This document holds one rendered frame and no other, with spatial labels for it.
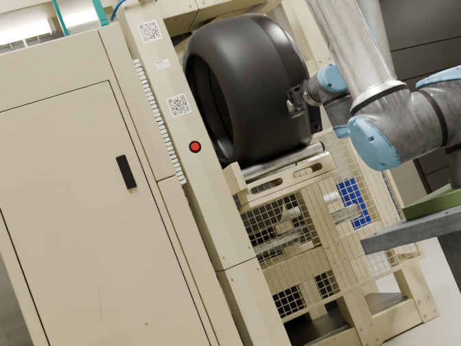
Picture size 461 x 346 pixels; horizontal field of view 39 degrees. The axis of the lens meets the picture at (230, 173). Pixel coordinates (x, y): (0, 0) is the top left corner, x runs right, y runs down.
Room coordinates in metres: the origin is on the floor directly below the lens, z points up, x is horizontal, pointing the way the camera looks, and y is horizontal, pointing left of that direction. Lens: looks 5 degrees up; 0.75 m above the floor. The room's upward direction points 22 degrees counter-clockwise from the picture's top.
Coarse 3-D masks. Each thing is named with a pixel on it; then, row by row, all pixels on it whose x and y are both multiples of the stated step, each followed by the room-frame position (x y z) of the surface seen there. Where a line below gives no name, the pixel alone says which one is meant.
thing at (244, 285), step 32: (128, 0) 2.25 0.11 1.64; (128, 32) 2.28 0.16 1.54; (160, 96) 2.25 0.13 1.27; (192, 96) 2.28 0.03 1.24; (192, 128) 2.27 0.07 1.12; (192, 160) 2.25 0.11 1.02; (192, 192) 2.26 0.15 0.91; (224, 192) 2.28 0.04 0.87; (224, 224) 2.26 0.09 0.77; (224, 256) 2.25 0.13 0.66; (256, 256) 2.28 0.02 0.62; (224, 288) 2.33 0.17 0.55; (256, 288) 2.27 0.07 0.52; (256, 320) 2.26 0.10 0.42
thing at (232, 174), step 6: (228, 168) 2.21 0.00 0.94; (234, 168) 2.18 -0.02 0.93; (228, 174) 2.23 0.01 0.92; (234, 174) 2.18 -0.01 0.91; (240, 174) 2.18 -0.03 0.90; (228, 180) 2.25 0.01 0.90; (234, 180) 2.20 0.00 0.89; (240, 180) 2.18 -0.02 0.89; (228, 186) 2.28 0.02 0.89; (234, 186) 2.22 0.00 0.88; (240, 186) 2.18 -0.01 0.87; (246, 186) 2.18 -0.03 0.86; (234, 192) 2.25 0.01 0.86
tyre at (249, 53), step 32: (224, 32) 2.19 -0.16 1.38; (256, 32) 2.20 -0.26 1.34; (192, 64) 2.45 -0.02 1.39; (224, 64) 2.14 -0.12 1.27; (256, 64) 2.14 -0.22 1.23; (288, 64) 2.17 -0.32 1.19; (224, 96) 2.18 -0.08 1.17; (256, 96) 2.13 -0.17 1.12; (224, 128) 2.68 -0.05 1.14; (256, 128) 2.17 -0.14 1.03; (288, 128) 2.22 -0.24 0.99; (224, 160) 2.45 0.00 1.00; (256, 160) 2.26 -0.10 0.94
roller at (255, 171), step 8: (312, 144) 2.32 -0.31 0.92; (320, 144) 2.32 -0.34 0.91; (288, 152) 2.30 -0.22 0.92; (296, 152) 2.29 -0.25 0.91; (304, 152) 2.30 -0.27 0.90; (312, 152) 2.31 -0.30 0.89; (320, 152) 2.33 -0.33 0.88; (272, 160) 2.27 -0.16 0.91; (280, 160) 2.27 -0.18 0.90; (288, 160) 2.28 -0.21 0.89; (296, 160) 2.29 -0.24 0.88; (248, 168) 2.24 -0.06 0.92; (256, 168) 2.24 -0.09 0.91; (264, 168) 2.25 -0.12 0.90; (272, 168) 2.26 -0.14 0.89; (280, 168) 2.28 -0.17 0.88; (248, 176) 2.23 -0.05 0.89; (256, 176) 2.25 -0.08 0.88
